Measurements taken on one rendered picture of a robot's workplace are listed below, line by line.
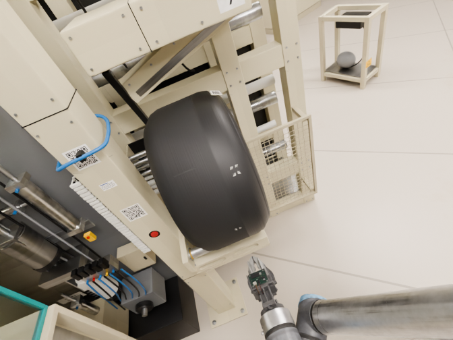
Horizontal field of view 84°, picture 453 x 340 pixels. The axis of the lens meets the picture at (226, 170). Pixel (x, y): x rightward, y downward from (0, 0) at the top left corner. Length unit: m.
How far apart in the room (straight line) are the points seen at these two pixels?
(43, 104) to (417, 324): 0.94
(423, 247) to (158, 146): 1.87
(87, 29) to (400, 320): 1.09
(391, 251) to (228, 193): 1.56
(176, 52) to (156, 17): 0.21
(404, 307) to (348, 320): 0.16
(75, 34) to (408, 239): 2.17
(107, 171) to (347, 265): 1.67
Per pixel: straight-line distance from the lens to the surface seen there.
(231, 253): 1.19
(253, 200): 0.79
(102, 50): 1.00
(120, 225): 1.10
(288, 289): 1.99
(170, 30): 0.98
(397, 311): 0.66
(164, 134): 0.81
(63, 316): 0.98
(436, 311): 0.61
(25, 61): 0.78
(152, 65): 1.14
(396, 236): 2.20
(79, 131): 0.83
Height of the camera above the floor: 1.87
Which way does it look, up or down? 42 degrees down
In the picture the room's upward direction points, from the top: 23 degrees counter-clockwise
